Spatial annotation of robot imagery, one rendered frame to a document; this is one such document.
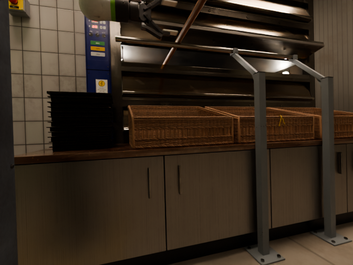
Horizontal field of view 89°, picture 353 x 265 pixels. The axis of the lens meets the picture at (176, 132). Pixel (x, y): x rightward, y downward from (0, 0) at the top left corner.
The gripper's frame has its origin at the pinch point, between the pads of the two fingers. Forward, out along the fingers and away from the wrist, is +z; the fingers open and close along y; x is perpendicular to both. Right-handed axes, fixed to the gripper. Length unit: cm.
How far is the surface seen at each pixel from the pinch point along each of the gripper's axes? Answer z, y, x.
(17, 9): -84, -23, -49
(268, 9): 101, -55, -50
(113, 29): -30, -23, -56
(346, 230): 111, 118, -1
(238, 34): 64, -22, -41
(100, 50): -38, -5, -53
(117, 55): -28, -4, -56
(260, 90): 43, 33, 4
